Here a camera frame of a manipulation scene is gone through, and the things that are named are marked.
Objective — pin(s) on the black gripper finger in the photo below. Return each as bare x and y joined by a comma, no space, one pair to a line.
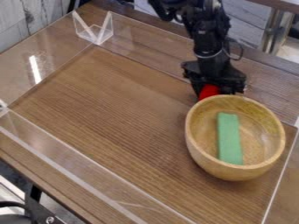
197,87
233,90

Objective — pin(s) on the wooden bowl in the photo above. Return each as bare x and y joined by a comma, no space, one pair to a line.
262,137

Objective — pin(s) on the red plush strawberry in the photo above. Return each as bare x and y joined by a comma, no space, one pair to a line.
209,91

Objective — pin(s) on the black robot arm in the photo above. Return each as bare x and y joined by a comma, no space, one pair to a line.
206,22

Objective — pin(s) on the clear acrylic corner bracket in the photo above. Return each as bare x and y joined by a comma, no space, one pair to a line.
96,34

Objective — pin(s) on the black table leg mount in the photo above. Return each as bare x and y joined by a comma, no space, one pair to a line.
43,216

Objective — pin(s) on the green rectangular block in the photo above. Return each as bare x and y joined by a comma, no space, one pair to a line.
229,139

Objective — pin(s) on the clear acrylic front barrier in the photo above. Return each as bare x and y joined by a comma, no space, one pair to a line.
86,186

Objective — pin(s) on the metal stand in background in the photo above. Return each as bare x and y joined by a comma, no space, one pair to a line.
283,11

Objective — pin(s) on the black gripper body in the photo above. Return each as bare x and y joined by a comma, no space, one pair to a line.
213,69

